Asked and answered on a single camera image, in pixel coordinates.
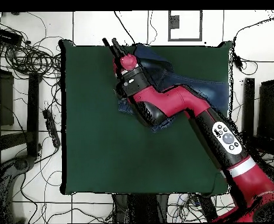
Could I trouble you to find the grey rectangular floor frame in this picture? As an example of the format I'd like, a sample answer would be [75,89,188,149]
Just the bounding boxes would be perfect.
[167,10,203,42]

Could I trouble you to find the grey round stand base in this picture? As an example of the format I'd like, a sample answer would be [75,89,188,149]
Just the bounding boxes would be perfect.
[0,155,36,223]

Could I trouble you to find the black power strip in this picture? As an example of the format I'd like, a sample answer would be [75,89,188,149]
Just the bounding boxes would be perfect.
[196,194,218,222]
[42,108,62,148]

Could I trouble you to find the black power adapter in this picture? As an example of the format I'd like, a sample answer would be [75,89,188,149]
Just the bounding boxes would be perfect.
[232,54,244,72]

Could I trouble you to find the thin black cable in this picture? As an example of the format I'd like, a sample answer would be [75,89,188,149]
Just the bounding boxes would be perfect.
[146,10,158,46]

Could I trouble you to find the blue denim jeans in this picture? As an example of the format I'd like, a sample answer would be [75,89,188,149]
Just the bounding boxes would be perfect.
[117,43,230,134]

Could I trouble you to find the black table frame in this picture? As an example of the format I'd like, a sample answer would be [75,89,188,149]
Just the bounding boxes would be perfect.
[240,59,274,162]
[0,52,43,159]

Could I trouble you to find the black box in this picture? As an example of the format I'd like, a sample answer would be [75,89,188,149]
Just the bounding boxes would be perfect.
[0,27,23,47]

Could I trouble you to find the thick black cable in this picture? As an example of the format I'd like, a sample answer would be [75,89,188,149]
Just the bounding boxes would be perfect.
[113,10,137,46]

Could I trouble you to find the dark green table cloth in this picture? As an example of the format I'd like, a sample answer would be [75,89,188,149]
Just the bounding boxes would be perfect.
[59,38,233,196]

